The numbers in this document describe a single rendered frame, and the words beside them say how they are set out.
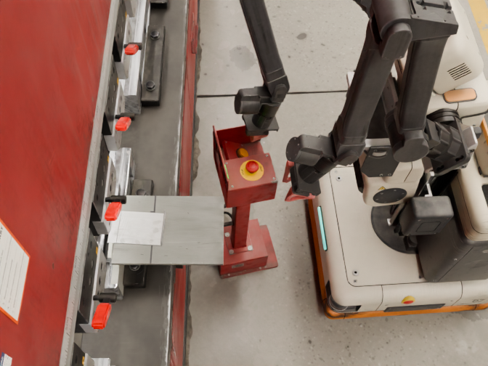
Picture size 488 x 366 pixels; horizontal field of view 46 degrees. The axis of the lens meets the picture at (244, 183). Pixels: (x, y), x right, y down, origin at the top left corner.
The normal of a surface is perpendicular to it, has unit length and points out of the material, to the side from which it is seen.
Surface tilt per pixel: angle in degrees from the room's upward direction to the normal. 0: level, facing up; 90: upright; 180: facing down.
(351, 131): 79
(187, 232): 0
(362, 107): 90
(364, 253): 0
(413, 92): 90
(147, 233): 0
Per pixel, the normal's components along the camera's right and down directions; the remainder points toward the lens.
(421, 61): 0.02, 0.88
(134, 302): 0.04, -0.48
